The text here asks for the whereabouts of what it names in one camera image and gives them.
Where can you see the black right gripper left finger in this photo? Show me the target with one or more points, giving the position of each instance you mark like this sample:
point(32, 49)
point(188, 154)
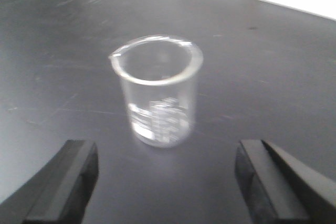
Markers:
point(60, 191)

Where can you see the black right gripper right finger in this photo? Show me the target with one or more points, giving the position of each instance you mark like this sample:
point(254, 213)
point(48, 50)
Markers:
point(278, 188)

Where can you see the clear glass beaker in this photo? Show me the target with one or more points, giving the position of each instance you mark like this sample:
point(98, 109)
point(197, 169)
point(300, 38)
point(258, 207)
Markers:
point(158, 76)

